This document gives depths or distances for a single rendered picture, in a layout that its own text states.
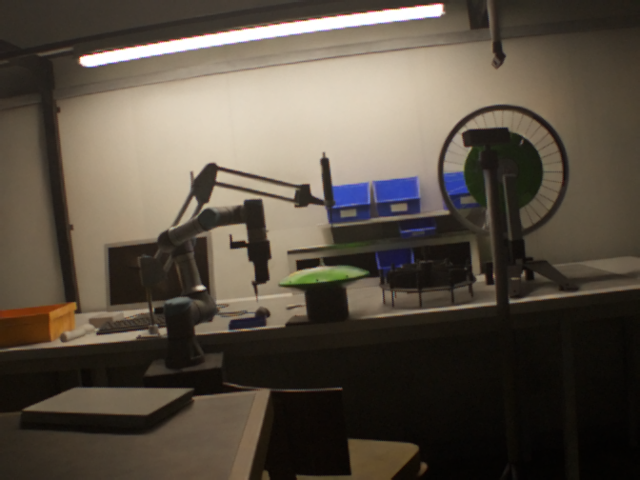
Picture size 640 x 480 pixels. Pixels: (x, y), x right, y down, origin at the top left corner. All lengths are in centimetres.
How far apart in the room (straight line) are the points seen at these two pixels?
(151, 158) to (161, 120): 19
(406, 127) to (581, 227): 96
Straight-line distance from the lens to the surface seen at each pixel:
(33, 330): 260
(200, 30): 277
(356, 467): 173
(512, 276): 238
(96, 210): 337
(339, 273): 210
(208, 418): 105
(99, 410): 112
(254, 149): 315
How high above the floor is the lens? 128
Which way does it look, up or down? 3 degrees down
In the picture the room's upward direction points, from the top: 7 degrees counter-clockwise
